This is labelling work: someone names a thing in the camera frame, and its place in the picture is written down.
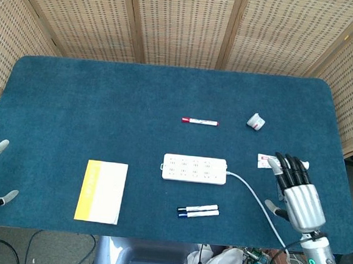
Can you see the woven bamboo folding screen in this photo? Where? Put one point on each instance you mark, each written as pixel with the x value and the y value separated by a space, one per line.
pixel 185 25

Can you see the red capped whiteboard marker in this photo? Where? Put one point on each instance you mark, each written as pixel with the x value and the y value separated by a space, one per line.
pixel 200 121

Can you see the white toothpaste tube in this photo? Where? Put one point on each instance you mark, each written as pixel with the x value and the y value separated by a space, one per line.
pixel 263 161

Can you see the yellow and white booklet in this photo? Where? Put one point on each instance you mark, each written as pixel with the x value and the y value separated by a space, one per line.
pixel 102 187

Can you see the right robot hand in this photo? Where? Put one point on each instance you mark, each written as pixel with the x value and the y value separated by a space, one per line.
pixel 299 196

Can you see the blue table mat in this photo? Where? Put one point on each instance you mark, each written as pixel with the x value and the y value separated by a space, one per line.
pixel 166 106

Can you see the white power strip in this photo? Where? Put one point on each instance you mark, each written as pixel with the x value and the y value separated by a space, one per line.
pixel 194 169

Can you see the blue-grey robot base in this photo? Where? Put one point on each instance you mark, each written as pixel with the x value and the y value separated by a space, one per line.
pixel 142 257

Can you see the black capped whiteboard marker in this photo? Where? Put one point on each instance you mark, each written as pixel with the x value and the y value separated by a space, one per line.
pixel 198 208

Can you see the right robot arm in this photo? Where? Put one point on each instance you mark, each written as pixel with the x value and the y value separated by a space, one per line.
pixel 322 262

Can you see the blue capped whiteboard marker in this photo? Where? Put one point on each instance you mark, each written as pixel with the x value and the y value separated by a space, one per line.
pixel 199 214

